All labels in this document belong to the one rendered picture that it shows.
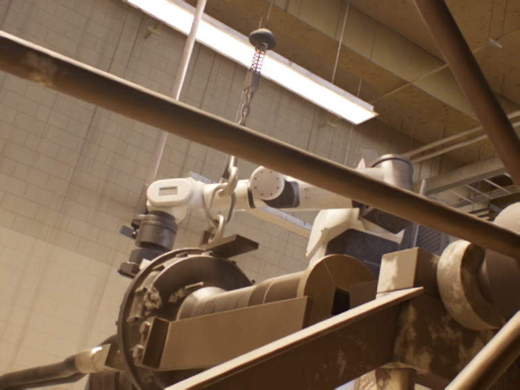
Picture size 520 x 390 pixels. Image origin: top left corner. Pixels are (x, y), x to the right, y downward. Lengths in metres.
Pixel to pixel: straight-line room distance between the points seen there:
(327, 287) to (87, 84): 0.60
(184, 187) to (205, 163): 8.72
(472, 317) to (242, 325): 0.37
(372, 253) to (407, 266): 0.92
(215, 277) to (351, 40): 8.69
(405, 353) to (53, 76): 0.48
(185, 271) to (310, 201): 0.44
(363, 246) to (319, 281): 0.75
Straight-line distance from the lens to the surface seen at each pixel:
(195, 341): 1.21
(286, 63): 6.00
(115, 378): 1.56
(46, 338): 9.28
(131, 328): 1.37
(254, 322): 1.07
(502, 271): 0.78
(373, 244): 1.79
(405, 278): 0.87
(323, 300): 1.05
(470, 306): 0.85
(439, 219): 0.68
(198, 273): 1.39
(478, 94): 0.76
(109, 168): 9.86
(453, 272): 0.85
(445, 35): 0.76
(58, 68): 0.53
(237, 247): 1.40
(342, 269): 1.07
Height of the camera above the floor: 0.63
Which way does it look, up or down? 23 degrees up
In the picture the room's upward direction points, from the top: 14 degrees clockwise
